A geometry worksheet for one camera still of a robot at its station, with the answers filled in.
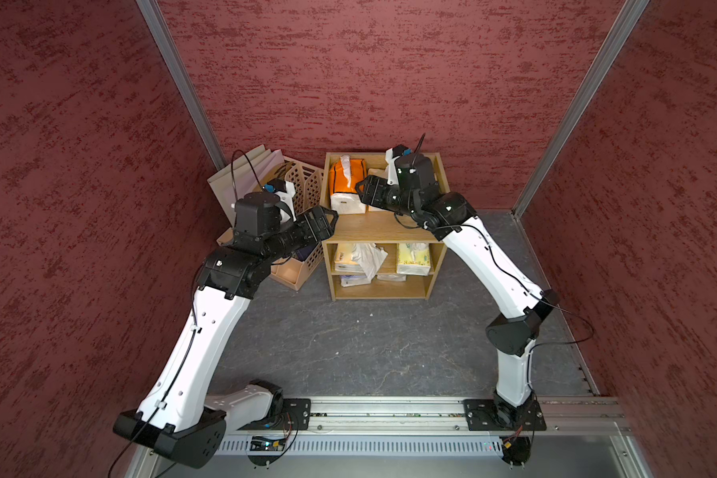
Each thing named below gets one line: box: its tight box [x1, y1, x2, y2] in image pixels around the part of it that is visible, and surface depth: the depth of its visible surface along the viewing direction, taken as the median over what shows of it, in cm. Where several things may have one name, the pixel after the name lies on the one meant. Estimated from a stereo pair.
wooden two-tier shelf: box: [319, 152, 451, 301], surface depth 78 cm
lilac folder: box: [233, 149, 285, 202], surface depth 94 cm
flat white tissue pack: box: [339, 274, 372, 287], surface depth 96 cm
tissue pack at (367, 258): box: [334, 241, 389, 282], surface depth 81 cm
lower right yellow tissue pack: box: [396, 241, 432, 277], surface depth 81 cm
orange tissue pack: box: [328, 156, 368, 215], surface depth 75 cm
